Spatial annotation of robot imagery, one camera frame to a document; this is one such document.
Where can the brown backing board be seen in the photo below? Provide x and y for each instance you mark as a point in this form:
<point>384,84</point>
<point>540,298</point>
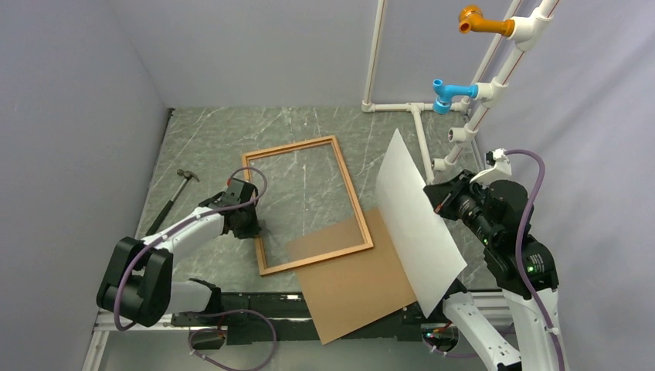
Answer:
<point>349,292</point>

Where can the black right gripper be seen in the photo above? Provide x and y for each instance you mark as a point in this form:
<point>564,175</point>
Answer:
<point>442,195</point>

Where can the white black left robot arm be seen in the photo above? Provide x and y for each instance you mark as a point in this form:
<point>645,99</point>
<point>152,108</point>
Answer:
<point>138,286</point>

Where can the blue pipe elbow fitting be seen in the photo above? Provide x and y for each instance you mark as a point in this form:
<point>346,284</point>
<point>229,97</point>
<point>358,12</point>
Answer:
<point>446,92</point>

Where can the black handled claw hammer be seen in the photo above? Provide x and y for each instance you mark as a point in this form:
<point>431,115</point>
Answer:
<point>186,176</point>

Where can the wooden picture frame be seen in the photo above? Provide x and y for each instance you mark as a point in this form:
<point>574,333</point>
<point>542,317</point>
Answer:
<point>367,242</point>

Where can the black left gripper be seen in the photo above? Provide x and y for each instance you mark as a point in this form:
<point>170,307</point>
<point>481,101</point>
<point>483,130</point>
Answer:
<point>251,231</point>

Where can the orange pipe elbow fitting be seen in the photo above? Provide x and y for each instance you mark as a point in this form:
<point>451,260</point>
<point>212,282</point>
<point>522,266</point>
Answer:
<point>472,19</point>

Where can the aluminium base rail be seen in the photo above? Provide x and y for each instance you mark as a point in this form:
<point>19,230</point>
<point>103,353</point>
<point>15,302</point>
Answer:
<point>506,331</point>

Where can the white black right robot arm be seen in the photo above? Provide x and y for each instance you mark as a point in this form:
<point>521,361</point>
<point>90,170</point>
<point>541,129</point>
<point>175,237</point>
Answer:
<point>523,268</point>

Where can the glossy mountain landscape photo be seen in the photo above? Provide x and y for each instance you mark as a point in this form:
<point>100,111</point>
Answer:
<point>427,251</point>

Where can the white PVC pipe rack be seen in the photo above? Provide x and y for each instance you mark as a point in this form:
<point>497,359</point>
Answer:
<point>523,32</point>

